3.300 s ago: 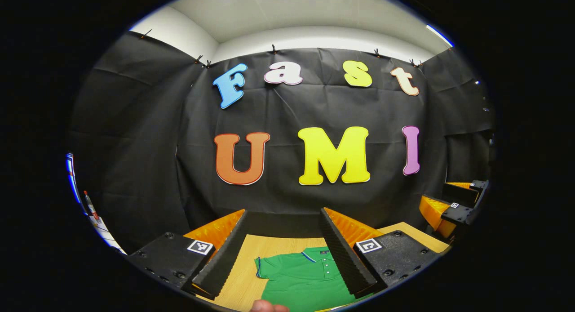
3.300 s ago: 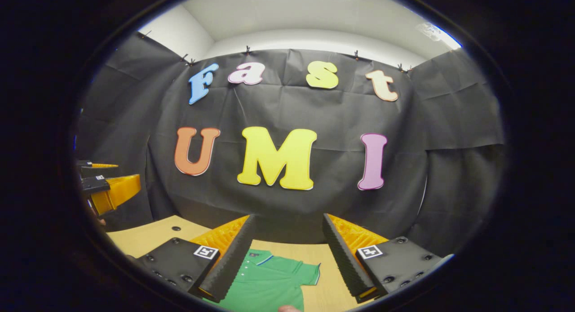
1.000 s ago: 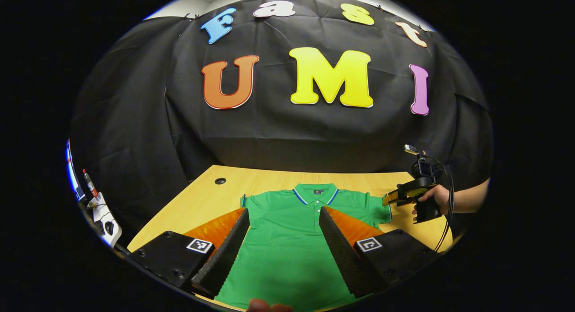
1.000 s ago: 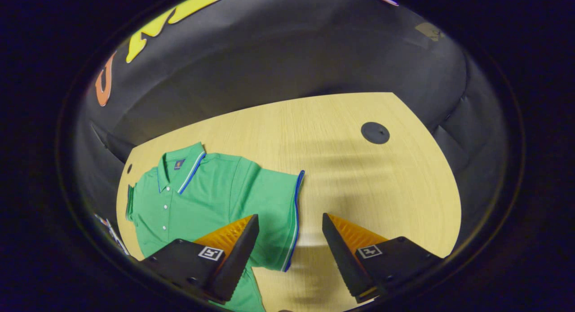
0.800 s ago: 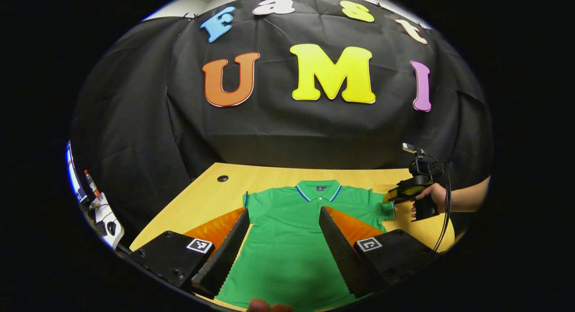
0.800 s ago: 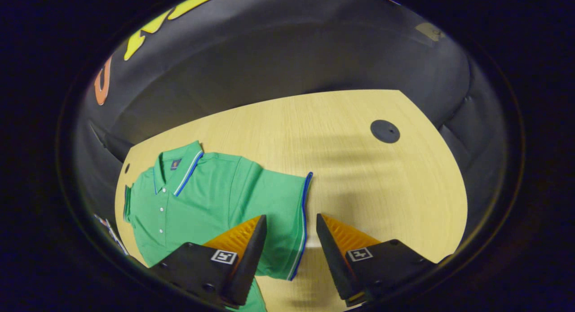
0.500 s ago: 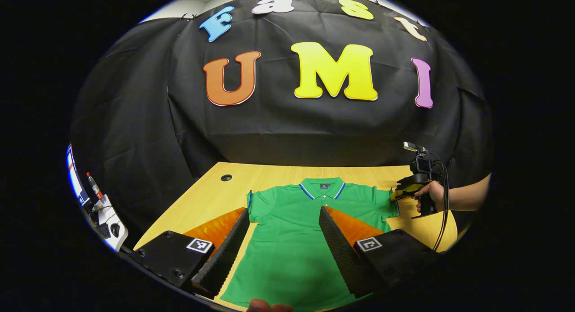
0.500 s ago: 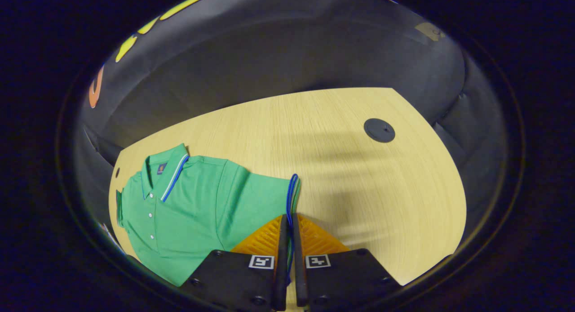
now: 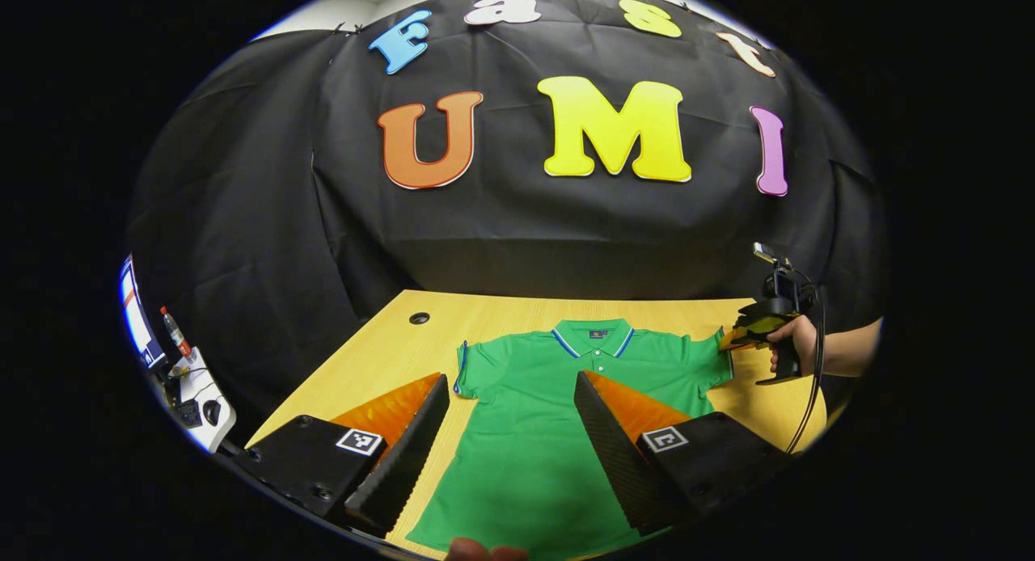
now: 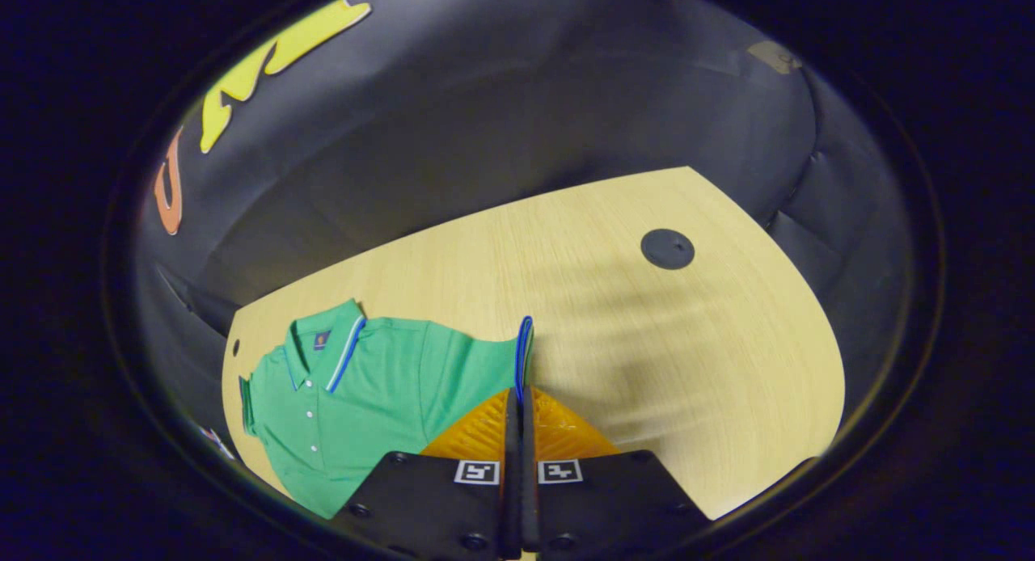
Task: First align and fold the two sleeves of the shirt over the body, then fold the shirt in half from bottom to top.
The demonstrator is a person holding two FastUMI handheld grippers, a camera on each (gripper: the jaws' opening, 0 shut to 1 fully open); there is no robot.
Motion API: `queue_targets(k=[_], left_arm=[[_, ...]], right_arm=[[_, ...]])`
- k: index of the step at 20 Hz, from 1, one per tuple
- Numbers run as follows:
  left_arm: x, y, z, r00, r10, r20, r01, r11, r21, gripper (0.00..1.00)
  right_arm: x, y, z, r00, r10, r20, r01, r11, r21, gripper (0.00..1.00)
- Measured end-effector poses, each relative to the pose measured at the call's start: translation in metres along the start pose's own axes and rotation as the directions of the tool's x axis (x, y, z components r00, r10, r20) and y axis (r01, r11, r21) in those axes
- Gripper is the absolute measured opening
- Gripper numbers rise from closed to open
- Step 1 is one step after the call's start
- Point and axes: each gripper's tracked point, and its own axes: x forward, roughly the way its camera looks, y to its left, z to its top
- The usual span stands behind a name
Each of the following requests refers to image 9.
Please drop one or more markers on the computer monitor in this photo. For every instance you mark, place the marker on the computer monitor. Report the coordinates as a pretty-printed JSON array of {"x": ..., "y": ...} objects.
[{"x": 137, "y": 318}]

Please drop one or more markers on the green T-shirt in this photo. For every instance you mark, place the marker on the green T-shirt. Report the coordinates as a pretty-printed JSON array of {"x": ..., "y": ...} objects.
[{"x": 525, "y": 432}]

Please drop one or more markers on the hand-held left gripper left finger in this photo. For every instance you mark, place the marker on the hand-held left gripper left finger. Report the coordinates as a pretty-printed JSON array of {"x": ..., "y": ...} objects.
[{"x": 404, "y": 456}]

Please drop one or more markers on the row of black cloth clips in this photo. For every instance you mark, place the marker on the row of black cloth clips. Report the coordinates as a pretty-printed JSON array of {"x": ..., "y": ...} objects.
[{"x": 340, "y": 27}]

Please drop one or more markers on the black computer mouse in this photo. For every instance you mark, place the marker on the black computer mouse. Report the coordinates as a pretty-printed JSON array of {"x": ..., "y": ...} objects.
[{"x": 212, "y": 411}]

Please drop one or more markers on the white side desk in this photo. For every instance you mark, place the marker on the white side desk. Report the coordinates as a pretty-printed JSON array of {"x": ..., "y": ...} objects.
[{"x": 194, "y": 379}]

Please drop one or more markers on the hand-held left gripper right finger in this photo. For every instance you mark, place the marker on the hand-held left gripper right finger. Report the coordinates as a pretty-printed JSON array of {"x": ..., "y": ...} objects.
[{"x": 610, "y": 456}]

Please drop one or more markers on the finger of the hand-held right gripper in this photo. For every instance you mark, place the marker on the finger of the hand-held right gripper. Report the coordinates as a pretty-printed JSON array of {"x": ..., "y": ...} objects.
[{"x": 756, "y": 325}]

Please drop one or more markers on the clear bottle with red cap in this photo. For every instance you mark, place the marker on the clear bottle with red cap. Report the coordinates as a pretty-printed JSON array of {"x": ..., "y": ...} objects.
[{"x": 174, "y": 331}]

